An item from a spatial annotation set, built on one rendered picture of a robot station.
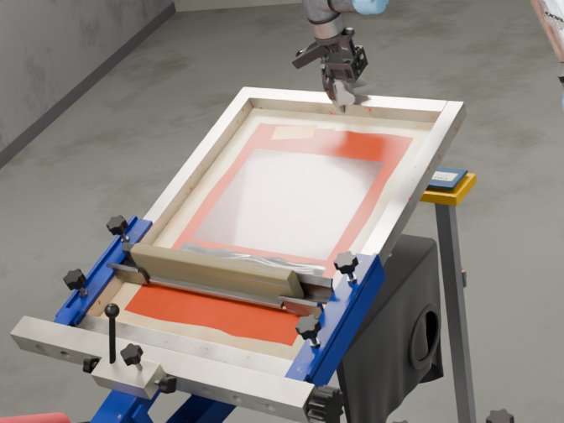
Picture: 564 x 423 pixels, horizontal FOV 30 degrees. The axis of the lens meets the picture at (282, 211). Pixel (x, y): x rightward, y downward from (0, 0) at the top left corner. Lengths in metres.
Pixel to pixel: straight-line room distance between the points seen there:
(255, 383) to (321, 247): 0.42
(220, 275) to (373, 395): 0.47
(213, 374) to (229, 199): 0.58
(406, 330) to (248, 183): 0.48
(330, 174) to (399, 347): 0.41
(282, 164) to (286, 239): 0.25
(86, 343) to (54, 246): 2.90
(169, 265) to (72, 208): 3.16
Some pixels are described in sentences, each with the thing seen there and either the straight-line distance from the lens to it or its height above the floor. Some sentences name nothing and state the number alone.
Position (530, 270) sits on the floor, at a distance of 4.12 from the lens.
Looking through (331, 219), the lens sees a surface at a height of 1.14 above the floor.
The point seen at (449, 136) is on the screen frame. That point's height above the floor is 1.23.
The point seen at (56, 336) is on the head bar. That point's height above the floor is 1.10.
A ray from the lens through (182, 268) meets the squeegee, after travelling 2.11.
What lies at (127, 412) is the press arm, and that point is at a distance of 1.90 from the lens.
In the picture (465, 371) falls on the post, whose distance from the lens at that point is 3.00.
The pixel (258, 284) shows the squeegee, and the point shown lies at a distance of 2.01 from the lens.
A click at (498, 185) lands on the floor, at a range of 4.75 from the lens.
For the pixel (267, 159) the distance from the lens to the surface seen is 2.41.
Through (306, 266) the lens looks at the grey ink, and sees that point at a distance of 2.11.
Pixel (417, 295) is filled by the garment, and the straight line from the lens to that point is 2.40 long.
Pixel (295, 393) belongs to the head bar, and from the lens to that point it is 1.79.
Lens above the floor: 2.18
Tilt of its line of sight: 27 degrees down
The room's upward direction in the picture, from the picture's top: 10 degrees counter-clockwise
